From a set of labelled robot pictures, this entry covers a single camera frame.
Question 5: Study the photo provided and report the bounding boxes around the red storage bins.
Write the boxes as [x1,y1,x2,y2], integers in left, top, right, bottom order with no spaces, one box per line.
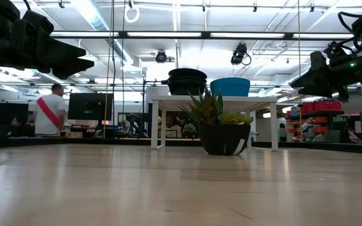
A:
[300,100,343,114]

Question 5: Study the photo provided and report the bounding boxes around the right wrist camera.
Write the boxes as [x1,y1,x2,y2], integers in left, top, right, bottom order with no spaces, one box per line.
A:
[324,40,349,65]

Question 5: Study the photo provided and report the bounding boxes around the black aluminium table frame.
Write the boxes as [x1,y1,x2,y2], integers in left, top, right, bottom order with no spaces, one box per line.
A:
[0,134,362,155]

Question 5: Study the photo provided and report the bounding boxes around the black background monitor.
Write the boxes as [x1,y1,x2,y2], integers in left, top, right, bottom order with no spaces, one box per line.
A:
[67,92,114,121]

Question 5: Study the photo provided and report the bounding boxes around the black overhead light bar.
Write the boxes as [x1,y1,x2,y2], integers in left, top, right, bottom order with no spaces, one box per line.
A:
[50,30,354,41]

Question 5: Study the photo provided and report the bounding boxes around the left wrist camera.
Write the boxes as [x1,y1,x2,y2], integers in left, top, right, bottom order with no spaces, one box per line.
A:
[21,9,55,35]

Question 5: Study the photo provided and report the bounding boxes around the dark storage rack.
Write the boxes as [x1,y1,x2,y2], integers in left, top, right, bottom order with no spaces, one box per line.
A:
[284,100,347,144]

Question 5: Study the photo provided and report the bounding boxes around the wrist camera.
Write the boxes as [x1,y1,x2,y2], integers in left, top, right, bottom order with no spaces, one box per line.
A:
[324,40,349,65]
[21,9,55,35]

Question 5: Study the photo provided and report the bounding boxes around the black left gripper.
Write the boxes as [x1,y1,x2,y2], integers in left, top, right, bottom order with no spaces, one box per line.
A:
[11,19,96,80]

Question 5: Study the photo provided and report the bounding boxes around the white looped cable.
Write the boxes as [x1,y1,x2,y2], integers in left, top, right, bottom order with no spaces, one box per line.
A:
[123,0,140,24]

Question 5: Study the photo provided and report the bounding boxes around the black bowls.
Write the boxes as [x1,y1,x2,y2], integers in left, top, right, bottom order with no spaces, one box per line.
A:
[169,82,207,96]

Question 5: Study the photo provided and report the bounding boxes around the yellow hanging rope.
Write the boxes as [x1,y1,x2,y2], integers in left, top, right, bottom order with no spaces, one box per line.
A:
[102,0,111,139]

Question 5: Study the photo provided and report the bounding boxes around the white perforated metal shelf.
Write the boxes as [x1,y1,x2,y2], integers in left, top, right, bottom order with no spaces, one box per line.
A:
[151,95,279,152]

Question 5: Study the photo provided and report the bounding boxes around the thin hanging cable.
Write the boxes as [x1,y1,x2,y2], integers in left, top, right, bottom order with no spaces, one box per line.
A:
[297,0,302,139]

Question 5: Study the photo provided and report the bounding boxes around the potted succulent plant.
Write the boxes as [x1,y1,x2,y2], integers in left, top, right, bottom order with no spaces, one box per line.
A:
[178,89,255,156]

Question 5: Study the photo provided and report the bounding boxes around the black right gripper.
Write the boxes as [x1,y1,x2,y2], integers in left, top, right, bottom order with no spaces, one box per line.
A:
[290,51,333,99]

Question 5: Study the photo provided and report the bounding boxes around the person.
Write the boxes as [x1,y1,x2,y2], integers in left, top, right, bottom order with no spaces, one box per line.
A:
[9,116,35,138]
[278,122,288,142]
[35,83,68,138]

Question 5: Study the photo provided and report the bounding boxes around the black ceiling camera with cable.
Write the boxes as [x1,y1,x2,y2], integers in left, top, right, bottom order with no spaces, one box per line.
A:
[230,43,253,67]

